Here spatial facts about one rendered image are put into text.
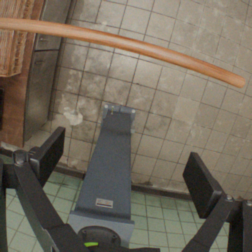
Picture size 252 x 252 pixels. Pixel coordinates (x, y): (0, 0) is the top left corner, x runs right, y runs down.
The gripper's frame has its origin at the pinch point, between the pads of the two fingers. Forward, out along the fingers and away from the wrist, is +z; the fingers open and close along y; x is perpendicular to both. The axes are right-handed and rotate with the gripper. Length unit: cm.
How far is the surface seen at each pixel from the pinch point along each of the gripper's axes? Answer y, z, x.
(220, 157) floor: 104, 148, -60
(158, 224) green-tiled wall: 48, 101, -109
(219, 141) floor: 97, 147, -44
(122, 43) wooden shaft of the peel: -3.5, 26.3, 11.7
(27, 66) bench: -56, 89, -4
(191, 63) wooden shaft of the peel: 11.8, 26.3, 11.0
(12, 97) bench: -65, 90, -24
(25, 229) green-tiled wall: -48, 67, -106
